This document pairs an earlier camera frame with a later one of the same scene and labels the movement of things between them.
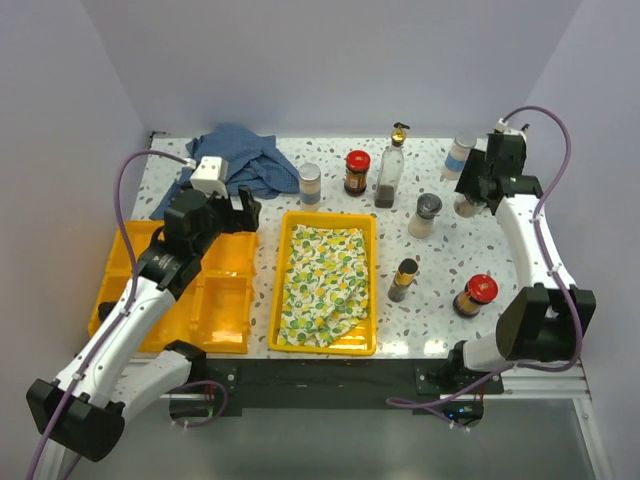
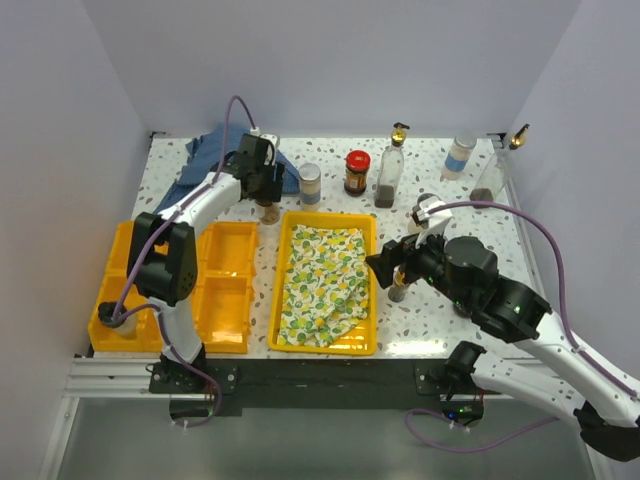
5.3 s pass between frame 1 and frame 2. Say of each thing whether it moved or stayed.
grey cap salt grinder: stayed
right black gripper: moved
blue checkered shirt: stayed
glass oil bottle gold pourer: stayed
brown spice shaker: moved
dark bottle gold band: stayed
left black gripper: moved
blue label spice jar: stayed
